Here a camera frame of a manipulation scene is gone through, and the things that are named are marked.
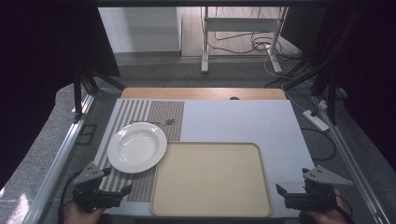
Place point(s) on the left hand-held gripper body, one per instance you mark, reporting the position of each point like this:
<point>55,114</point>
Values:
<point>93,197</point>

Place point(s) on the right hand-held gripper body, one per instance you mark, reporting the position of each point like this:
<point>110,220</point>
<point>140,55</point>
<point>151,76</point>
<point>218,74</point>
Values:
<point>314,200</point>

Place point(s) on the person's right hand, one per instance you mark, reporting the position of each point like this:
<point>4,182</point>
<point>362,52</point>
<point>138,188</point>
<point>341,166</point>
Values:
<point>330,217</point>

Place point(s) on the person's left hand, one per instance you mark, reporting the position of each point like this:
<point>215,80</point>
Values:
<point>77,216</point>

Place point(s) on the white round plate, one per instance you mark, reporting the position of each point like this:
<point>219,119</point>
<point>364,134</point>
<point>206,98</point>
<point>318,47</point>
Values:
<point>137,147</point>

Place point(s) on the white power strip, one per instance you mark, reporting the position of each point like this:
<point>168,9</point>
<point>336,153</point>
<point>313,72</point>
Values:
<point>316,121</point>

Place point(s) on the beige rectangular tray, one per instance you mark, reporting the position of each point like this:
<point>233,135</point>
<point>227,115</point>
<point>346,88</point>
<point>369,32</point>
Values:
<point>211,180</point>

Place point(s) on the metal fork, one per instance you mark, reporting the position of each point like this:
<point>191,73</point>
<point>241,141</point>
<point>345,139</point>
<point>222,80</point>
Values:
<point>169,122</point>

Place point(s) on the black metal stand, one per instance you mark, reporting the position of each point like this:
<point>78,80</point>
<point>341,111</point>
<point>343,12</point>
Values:
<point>77,90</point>
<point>330,81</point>

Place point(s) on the striped brown placemat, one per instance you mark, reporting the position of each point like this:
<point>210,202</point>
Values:
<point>168,109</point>

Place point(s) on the black curtain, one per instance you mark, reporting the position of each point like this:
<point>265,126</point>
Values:
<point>34,77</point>
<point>370,77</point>

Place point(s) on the white cabinet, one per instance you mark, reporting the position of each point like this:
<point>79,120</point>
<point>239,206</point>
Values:
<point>140,29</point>

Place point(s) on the aluminium frame rail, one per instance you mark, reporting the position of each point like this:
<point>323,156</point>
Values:
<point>351,168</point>
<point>59,161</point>

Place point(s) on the white metal desk frame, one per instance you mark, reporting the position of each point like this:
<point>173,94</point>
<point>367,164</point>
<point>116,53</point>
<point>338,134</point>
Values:
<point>239,24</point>

